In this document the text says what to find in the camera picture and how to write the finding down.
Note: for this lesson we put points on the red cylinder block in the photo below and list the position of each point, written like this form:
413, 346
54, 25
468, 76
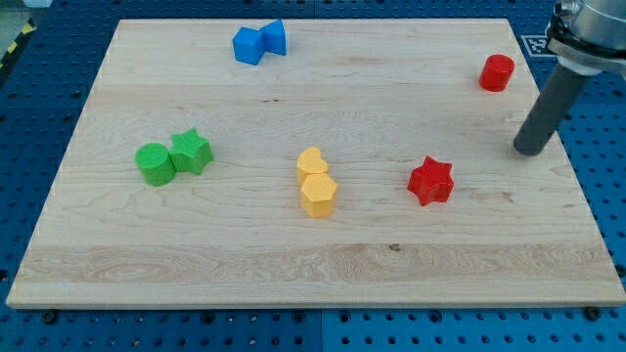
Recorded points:
496, 73

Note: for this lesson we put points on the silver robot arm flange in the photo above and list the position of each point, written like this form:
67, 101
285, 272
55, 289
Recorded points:
588, 37

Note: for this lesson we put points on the light wooden board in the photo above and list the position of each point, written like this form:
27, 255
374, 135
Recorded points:
370, 166

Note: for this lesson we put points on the yellow heart block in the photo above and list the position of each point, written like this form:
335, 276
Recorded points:
310, 161

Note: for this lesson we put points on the yellow hexagon block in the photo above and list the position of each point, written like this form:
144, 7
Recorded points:
318, 195

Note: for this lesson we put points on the red star block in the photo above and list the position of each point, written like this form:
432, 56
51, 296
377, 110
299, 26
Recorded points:
431, 181

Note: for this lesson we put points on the green star block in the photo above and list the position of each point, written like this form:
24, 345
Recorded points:
190, 152

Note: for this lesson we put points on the blue wedge block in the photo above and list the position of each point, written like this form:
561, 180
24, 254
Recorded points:
275, 38

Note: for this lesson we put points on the blue cube block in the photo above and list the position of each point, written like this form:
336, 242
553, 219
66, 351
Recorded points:
248, 46

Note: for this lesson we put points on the green cylinder block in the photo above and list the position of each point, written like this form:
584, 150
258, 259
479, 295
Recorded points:
155, 165

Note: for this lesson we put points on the black white fiducial tag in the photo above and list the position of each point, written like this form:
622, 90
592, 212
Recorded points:
536, 46

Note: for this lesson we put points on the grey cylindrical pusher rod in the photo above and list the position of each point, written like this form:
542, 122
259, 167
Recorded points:
558, 95

